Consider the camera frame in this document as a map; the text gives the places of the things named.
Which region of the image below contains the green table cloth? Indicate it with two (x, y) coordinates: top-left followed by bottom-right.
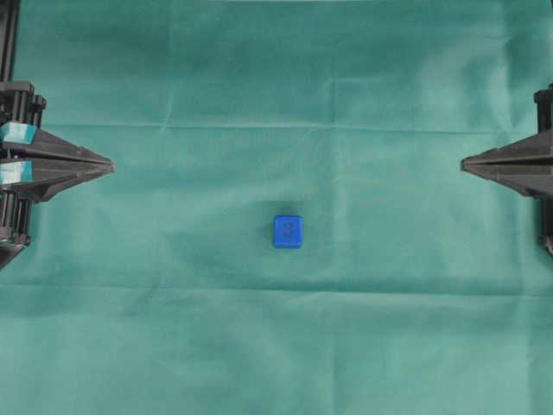
(1, 1), (552, 414)

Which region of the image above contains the blue cube block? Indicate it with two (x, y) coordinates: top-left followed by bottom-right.
(273, 215), (303, 249)

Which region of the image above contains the black frame rail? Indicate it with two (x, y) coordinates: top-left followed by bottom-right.
(0, 0), (20, 82)

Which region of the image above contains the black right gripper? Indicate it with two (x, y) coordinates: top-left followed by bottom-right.
(461, 84), (552, 253)

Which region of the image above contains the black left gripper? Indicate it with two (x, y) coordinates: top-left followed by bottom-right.
(1, 87), (113, 246)

